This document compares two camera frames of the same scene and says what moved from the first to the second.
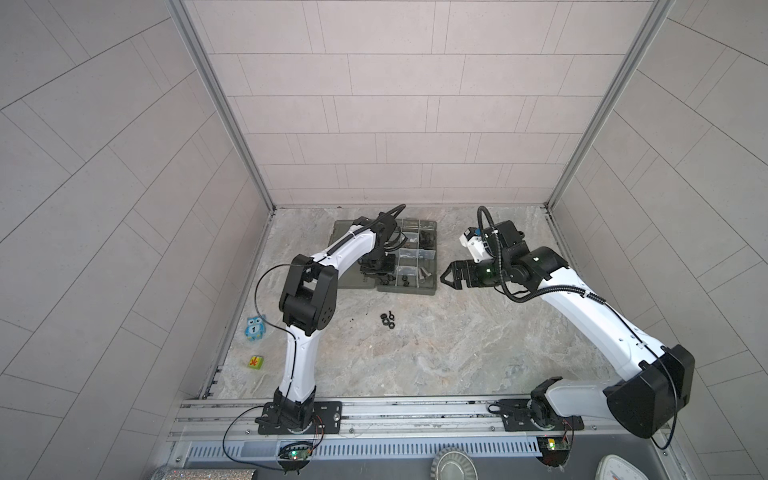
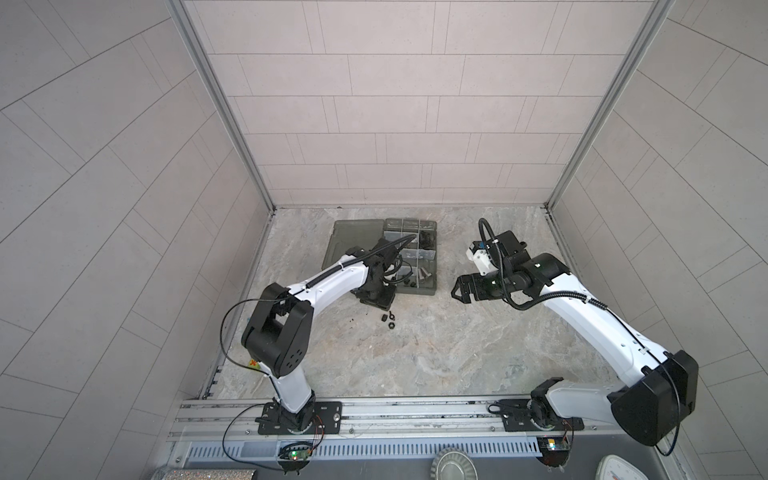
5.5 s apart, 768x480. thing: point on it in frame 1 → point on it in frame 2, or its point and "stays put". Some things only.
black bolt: (428, 239) stays put
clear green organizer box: (415, 268) stays put
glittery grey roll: (206, 474) stays put
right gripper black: (469, 274) → (475, 286)
